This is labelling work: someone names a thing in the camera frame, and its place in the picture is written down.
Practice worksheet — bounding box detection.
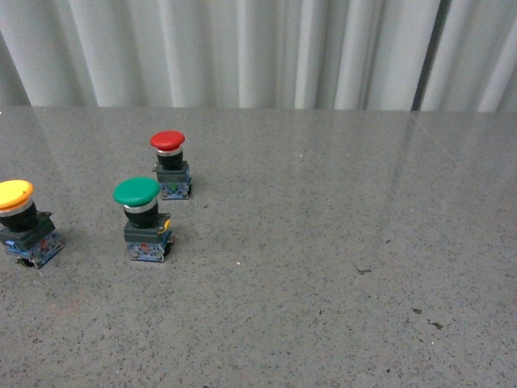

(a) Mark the yellow mushroom push button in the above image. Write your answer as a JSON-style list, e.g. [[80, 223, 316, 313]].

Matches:
[[1, 179, 64, 268]]

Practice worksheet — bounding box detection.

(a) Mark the red mushroom push button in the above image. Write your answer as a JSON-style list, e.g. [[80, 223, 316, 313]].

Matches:
[[149, 130, 191, 200]]

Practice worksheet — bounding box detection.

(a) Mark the green mushroom push button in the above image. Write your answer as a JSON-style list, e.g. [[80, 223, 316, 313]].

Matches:
[[113, 176, 173, 263]]

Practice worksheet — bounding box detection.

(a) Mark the white pleated curtain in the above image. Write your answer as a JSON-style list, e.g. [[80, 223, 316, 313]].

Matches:
[[1, 1, 516, 112]]

